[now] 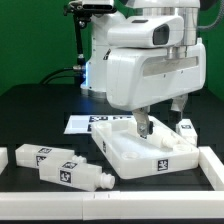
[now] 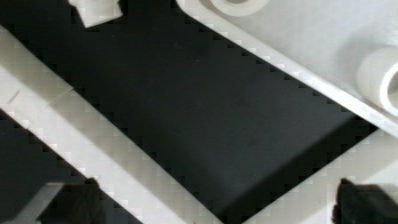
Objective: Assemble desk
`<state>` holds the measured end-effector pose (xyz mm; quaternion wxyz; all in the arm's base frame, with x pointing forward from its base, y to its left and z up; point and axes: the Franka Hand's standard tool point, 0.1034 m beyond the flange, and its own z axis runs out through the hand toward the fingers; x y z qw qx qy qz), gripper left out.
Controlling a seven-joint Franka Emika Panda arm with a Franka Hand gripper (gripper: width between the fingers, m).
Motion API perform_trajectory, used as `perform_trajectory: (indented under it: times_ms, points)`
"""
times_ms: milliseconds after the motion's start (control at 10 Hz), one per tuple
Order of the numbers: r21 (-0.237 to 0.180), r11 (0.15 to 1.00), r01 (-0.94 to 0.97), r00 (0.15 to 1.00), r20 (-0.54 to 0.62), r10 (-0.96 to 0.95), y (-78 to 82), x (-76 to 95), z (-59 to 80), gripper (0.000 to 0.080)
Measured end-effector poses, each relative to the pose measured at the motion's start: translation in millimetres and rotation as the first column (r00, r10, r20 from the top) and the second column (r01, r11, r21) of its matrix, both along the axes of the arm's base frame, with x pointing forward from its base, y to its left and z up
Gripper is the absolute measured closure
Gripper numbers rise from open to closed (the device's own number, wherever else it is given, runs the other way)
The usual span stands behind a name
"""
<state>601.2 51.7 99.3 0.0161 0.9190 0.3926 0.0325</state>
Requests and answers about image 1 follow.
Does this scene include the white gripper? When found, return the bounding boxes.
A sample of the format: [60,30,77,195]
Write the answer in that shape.
[106,38,206,138]

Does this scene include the white desk top tray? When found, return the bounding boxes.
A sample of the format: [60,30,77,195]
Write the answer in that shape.
[92,116,199,179]

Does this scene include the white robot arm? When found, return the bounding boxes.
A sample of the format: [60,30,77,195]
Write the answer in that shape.
[82,0,224,136]

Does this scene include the white right border bar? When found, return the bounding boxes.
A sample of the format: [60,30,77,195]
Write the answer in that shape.
[199,146,224,191]

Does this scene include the white border bar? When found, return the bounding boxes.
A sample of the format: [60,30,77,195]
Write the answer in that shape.
[0,191,224,220]
[199,146,224,191]

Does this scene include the white marker sheet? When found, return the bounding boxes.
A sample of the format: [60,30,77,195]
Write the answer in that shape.
[64,115,132,134]

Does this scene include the white front border bar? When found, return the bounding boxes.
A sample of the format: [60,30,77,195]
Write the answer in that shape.
[0,191,224,220]

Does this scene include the white left border block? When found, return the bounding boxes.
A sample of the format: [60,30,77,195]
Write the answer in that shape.
[0,147,8,175]

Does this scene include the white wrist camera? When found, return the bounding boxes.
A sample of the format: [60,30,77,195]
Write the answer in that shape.
[107,15,184,48]

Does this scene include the black cables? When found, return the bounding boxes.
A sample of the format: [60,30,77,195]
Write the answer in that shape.
[39,67,84,85]

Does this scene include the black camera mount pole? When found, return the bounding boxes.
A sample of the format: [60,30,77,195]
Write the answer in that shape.
[64,0,116,83]

